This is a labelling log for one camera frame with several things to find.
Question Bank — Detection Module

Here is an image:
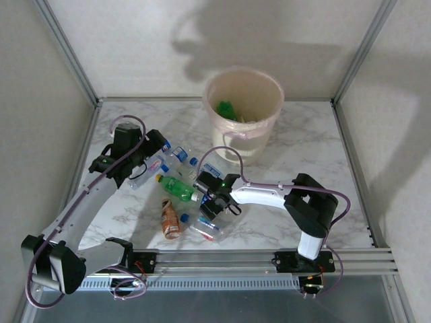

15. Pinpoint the aluminium table edge rail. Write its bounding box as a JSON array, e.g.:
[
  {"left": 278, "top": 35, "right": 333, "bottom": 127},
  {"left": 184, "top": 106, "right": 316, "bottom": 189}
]
[
  {"left": 11, "top": 100, "right": 104, "bottom": 323},
  {"left": 96, "top": 96, "right": 335, "bottom": 104},
  {"left": 331, "top": 100, "right": 417, "bottom": 323}
]

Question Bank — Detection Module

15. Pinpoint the slim clear bottle pink label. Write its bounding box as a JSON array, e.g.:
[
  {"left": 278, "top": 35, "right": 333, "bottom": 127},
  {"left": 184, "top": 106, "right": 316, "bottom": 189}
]
[{"left": 127, "top": 155, "right": 170, "bottom": 190}]

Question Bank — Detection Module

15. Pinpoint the small circuit board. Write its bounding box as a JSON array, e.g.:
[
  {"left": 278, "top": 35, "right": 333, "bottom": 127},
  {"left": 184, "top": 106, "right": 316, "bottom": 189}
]
[
  {"left": 112, "top": 276, "right": 149, "bottom": 293},
  {"left": 298, "top": 275, "right": 327, "bottom": 293}
]

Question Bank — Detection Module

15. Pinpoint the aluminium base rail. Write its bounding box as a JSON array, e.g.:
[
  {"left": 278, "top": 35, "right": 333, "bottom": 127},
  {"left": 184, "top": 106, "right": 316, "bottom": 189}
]
[{"left": 75, "top": 248, "right": 400, "bottom": 279}]

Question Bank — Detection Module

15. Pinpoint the large clear bottle blue label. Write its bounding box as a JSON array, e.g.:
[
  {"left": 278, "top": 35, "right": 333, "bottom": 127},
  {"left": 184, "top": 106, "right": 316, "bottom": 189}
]
[{"left": 189, "top": 157, "right": 222, "bottom": 181}]

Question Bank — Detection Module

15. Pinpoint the beige plastic bin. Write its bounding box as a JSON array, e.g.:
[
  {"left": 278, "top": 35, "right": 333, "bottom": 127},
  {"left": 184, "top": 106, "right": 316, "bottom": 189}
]
[{"left": 204, "top": 66, "right": 286, "bottom": 166}]

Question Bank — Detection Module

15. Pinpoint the slotted grey cable duct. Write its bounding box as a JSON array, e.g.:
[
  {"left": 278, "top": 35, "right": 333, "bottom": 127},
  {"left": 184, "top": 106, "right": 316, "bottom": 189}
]
[{"left": 80, "top": 276, "right": 300, "bottom": 293}]

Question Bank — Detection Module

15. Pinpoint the green bottle yellow cap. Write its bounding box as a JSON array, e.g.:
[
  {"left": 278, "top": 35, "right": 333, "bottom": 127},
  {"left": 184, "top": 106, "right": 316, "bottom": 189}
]
[
  {"left": 216, "top": 100, "right": 238, "bottom": 121},
  {"left": 154, "top": 174, "right": 200, "bottom": 203}
]

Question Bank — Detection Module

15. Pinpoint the aluminium frame post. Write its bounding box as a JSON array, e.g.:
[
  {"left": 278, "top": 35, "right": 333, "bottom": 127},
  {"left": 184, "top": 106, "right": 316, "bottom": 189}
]
[
  {"left": 331, "top": 0, "right": 400, "bottom": 105},
  {"left": 32, "top": 0, "right": 102, "bottom": 107}
]

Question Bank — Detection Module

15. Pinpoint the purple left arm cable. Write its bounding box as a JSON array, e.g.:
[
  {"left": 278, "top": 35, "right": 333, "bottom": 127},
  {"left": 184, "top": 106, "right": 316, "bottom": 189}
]
[{"left": 26, "top": 114, "right": 148, "bottom": 309}]

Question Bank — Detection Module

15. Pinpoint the clear bottle red label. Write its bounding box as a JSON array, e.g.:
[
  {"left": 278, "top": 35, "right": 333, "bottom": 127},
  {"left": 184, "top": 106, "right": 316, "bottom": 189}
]
[{"left": 179, "top": 213, "right": 234, "bottom": 244}]

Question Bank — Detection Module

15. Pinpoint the brown drink bottle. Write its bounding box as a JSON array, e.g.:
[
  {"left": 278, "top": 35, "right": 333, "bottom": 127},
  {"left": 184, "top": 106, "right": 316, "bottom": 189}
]
[{"left": 160, "top": 196, "right": 183, "bottom": 240}]

